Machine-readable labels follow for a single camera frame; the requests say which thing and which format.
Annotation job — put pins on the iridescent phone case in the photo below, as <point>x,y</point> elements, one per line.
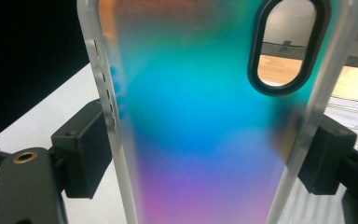
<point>192,124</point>

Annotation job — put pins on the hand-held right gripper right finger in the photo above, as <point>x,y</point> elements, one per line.
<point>329,155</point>

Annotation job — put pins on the wooden table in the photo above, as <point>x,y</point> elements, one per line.
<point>357,82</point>

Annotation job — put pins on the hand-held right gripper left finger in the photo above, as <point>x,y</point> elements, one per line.
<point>80,149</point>

